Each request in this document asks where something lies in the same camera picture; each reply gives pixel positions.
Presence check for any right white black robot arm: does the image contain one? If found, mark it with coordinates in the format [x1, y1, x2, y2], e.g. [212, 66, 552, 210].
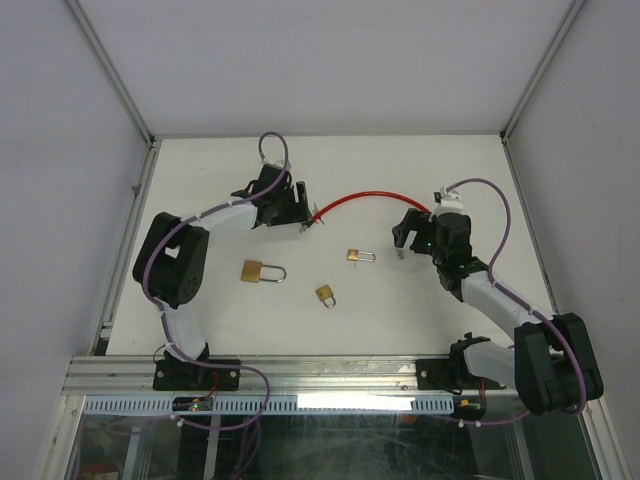
[392, 208, 604, 415]

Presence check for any large brass padlock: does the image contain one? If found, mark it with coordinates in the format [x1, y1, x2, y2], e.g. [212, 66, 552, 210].
[240, 260, 287, 284]

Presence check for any small brass padlock long shackle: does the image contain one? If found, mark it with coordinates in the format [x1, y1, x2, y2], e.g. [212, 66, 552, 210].
[346, 249, 376, 262]

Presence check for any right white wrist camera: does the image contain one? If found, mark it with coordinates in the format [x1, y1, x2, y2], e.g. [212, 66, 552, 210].
[432, 187, 464, 217]

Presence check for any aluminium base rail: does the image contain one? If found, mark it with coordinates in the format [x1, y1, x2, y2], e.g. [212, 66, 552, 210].
[60, 353, 601, 399]

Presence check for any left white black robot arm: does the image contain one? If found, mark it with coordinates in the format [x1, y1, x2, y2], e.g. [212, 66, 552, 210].
[132, 165, 311, 389]

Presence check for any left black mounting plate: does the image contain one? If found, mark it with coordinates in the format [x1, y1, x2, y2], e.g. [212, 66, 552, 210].
[152, 356, 241, 392]

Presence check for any black mounting plate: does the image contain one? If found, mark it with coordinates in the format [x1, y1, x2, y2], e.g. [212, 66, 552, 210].
[415, 356, 514, 395]
[152, 356, 241, 392]

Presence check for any white slotted cable duct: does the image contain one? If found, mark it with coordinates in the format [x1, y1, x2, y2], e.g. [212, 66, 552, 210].
[84, 393, 454, 417]

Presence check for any red cable lock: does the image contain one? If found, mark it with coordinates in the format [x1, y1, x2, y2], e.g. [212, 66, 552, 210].
[298, 189, 434, 234]

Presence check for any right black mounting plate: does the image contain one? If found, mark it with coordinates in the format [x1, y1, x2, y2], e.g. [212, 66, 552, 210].
[415, 356, 514, 395]

